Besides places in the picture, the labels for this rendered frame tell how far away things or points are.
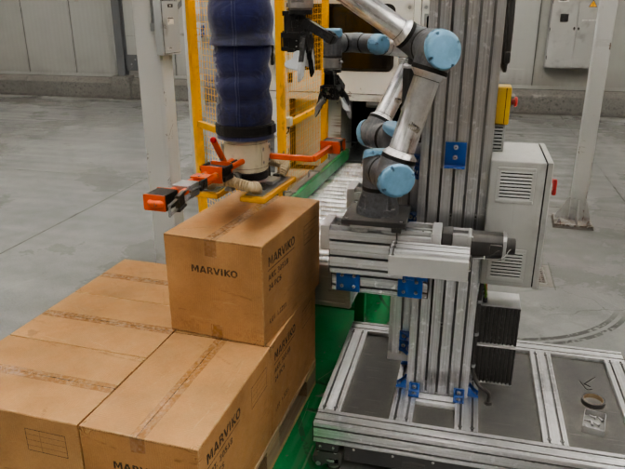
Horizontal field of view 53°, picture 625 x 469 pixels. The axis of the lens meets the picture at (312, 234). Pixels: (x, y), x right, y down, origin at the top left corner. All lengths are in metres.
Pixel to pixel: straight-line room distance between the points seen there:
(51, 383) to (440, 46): 1.66
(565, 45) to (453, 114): 9.04
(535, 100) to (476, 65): 9.18
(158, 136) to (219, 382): 2.03
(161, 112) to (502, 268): 2.26
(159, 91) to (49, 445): 2.23
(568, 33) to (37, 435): 10.20
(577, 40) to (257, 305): 9.53
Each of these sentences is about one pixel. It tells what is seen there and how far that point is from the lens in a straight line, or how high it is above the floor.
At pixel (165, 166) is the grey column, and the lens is 3.87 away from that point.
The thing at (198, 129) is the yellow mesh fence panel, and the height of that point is 0.95.
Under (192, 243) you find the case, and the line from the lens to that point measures 2.30.
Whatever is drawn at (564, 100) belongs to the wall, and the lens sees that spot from 11.47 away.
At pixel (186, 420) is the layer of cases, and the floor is 0.54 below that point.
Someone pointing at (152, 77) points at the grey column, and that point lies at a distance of 3.81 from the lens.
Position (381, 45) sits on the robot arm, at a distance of 2.48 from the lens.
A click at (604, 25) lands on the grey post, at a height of 1.59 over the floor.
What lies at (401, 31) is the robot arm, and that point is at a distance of 2.10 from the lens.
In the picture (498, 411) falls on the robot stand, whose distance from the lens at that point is 2.68.
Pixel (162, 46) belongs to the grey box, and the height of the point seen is 1.52.
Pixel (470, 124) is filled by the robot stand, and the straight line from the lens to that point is 2.28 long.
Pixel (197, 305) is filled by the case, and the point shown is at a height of 0.67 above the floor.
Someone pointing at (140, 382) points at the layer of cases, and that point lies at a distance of 2.22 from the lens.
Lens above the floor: 1.73
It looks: 20 degrees down
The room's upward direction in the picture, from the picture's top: straight up
